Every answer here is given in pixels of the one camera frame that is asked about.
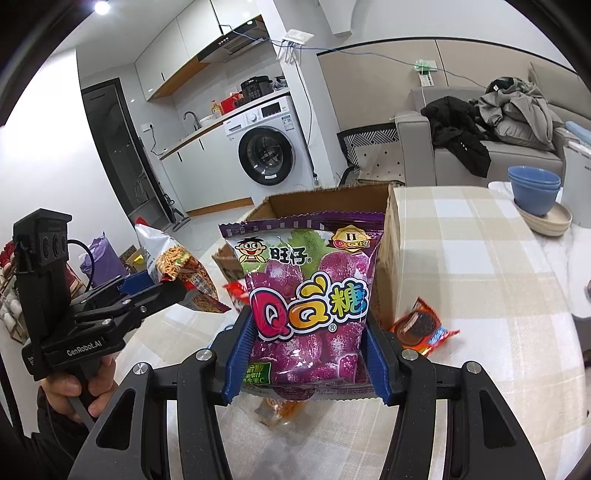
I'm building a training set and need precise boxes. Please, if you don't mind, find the purple candy packet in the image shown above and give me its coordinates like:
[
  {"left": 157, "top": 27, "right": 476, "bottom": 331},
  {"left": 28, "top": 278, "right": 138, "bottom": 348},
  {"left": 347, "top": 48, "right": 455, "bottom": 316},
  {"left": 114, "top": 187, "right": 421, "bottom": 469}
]
[{"left": 218, "top": 210, "right": 386, "bottom": 402}]

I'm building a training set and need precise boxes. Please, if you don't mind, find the red cookie packet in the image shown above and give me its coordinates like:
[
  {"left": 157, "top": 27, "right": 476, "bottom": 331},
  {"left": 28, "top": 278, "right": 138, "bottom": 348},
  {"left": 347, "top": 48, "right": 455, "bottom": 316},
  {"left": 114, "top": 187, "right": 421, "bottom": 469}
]
[
  {"left": 388, "top": 296, "right": 461, "bottom": 358},
  {"left": 223, "top": 279, "right": 252, "bottom": 315}
]

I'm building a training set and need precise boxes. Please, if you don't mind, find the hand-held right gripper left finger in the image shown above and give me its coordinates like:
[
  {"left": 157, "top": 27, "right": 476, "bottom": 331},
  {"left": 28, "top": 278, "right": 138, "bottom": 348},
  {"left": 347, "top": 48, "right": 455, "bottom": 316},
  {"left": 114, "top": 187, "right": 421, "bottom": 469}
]
[{"left": 81, "top": 307, "right": 254, "bottom": 480}]

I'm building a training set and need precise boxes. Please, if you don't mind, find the blue bowl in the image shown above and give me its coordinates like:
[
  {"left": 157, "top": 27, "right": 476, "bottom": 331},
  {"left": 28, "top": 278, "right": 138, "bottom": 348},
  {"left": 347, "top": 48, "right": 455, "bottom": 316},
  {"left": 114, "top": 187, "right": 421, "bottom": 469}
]
[
  {"left": 508, "top": 166, "right": 561, "bottom": 192},
  {"left": 512, "top": 182, "right": 560, "bottom": 217}
]

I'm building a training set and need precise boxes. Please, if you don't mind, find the black white patterned cushion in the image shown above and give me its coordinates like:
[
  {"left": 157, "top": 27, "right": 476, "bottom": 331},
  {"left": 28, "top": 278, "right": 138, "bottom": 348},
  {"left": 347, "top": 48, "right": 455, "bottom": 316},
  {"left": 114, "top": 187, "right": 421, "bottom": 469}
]
[{"left": 337, "top": 124, "right": 400, "bottom": 188}]

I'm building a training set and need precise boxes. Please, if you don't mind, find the grey jacket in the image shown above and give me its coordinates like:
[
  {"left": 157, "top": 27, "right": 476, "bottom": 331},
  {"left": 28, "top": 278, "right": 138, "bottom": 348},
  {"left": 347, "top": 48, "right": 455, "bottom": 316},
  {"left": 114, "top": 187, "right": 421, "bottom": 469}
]
[{"left": 478, "top": 76, "right": 564, "bottom": 151}]

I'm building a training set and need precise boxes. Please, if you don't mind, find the silver noodle snack packet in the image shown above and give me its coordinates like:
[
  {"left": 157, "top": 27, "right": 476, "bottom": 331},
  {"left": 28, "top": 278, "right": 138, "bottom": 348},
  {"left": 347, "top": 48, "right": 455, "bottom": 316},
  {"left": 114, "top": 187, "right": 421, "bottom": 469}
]
[{"left": 134, "top": 223, "right": 232, "bottom": 315}]

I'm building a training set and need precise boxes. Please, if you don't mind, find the beige plate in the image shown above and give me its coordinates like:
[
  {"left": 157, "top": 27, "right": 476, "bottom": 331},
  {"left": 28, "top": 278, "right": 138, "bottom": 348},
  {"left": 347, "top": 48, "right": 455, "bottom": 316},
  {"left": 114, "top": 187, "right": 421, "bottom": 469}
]
[{"left": 516, "top": 200, "right": 573, "bottom": 237}]

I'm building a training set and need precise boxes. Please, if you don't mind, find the person's left forearm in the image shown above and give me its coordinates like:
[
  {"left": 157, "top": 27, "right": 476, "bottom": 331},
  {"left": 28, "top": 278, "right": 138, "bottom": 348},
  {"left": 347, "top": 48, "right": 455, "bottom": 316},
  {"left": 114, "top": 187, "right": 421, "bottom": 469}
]
[{"left": 0, "top": 392, "right": 88, "bottom": 480}]

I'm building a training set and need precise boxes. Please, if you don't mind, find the white wall cabinet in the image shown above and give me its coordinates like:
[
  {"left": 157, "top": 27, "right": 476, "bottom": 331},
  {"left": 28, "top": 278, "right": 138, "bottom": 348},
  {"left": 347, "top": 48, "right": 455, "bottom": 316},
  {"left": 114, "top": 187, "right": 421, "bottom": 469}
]
[{"left": 134, "top": 0, "right": 236, "bottom": 100}]

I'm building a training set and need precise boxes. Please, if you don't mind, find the person's left hand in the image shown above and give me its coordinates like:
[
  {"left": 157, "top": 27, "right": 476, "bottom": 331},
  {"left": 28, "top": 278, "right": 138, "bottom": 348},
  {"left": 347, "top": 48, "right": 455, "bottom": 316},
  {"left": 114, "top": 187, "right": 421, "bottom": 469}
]
[{"left": 39, "top": 357, "right": 117, "bottom": 418}]

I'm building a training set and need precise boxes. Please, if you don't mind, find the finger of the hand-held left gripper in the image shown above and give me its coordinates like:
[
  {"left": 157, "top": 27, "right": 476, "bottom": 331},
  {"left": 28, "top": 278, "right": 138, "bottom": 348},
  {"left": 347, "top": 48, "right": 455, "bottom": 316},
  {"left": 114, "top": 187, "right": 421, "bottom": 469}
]
[
  {"left": 69, "top": 272, "right": 160, "bottom": 313},
  {"left": 74, "top": 279, "right": 188, "bottom": 334}
]

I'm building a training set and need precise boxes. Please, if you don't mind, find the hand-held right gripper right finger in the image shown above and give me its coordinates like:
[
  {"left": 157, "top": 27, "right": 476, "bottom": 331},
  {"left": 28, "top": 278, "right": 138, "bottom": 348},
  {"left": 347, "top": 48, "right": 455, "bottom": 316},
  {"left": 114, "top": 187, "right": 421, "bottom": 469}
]
[{"left": 366, "top": 316, "right": 529, "bottom": 480}]

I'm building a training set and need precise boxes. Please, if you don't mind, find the steel range hood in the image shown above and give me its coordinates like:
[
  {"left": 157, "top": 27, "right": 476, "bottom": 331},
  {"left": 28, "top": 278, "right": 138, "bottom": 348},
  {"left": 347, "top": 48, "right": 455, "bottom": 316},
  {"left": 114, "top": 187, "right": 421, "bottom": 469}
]
[{"left": 198, "top": 14, "right": 271, "bottom": 63}]

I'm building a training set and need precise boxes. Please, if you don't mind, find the black pressure cooker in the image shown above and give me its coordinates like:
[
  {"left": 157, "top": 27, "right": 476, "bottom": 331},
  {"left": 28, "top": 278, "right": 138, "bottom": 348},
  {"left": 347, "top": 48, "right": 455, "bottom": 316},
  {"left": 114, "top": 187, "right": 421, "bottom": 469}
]
[{"left": 240, "top": 76, "right": 271, "bottom": 103}]

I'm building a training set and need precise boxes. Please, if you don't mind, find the purple bag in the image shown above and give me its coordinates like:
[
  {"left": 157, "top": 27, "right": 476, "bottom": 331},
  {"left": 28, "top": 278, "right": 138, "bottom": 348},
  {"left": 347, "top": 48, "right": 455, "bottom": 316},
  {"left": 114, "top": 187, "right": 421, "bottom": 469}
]
[{"left": 79, "top": 232, "right": 127, "bottom": 282}]

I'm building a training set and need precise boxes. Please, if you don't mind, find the blue network cable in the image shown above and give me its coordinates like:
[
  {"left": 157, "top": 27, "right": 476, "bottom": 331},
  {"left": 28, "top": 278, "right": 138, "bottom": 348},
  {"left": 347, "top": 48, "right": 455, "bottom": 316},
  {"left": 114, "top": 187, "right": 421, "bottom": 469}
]
[{"left": 272, "top": 39, "right": 444, "bottom": 75}]

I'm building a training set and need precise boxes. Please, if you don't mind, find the grey sofa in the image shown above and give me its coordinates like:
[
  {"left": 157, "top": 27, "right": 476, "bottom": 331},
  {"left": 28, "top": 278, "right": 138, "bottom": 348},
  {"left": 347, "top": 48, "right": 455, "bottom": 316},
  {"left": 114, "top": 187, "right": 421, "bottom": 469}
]
[{"left": 399, "top": 60, "right": 591, "bottom": 188}]

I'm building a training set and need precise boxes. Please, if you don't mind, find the white washing machine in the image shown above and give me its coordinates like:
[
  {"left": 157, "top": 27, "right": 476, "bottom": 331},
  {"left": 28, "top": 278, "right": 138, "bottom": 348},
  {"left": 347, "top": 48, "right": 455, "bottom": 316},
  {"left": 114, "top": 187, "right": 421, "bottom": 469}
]
[{"left": 224, "top": 95, "right": 317, "bottom": 188}]

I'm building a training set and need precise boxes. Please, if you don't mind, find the white kitchen counter cabinet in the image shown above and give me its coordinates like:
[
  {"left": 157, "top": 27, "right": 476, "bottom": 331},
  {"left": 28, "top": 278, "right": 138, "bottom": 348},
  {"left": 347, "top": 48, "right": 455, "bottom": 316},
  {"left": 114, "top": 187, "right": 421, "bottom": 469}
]
[{"left": 159, "top": 117, "right": 254, "bottom": 217}]

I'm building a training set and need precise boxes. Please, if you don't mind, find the white router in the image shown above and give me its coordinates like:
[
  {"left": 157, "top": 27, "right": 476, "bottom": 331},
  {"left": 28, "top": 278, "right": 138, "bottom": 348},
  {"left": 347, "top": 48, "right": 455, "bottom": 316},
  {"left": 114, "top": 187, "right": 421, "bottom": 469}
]
[{"left": 281, "top": 30, "right": 310, "bottom": 65}]

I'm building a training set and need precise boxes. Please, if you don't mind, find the brown floor carton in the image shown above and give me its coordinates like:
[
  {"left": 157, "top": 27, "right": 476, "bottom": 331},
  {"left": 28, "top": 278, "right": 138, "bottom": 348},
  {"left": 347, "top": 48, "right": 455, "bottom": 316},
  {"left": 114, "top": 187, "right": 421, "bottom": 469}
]
[{"left": 119, "top": 247, "right": 148, "bottom": 273}]

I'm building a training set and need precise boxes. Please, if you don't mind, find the dark glass door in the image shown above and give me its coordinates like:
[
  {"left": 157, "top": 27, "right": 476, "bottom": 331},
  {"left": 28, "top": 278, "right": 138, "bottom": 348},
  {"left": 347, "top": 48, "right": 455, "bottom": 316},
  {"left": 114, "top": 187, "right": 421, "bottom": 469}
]
[{"left": 81, "top": 78, "right": 171, "bottom": 227}]

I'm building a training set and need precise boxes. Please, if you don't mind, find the black cable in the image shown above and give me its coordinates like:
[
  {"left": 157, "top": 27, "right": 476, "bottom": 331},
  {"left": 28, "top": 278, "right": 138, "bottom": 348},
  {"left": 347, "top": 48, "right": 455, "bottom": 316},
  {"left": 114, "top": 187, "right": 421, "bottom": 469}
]
[{"left": 68, "top": 239, "right": 95, "bottom": 289}]

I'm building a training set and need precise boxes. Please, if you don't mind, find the wall power strip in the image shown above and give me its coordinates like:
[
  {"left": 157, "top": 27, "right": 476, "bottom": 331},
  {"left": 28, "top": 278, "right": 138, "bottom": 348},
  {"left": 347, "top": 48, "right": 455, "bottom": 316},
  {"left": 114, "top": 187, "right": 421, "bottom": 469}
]
[{"left": 413, "top": 60, "right": 437, "bottom": 86}]

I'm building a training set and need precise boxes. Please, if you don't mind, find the clear bread packet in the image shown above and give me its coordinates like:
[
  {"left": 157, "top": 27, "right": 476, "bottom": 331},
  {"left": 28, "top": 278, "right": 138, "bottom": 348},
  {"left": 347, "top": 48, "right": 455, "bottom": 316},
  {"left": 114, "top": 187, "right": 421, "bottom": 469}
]
[{"left": 256, "top": 397, "right": 301, "bottom": 425}]

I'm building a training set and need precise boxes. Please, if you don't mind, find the brown cardboard box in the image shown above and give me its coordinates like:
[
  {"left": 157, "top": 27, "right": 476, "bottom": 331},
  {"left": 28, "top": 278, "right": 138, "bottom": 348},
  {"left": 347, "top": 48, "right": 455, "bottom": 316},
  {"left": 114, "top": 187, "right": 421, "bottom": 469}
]
[{"left": 211, "top": 182, "right": 407, "bottom": 324}]

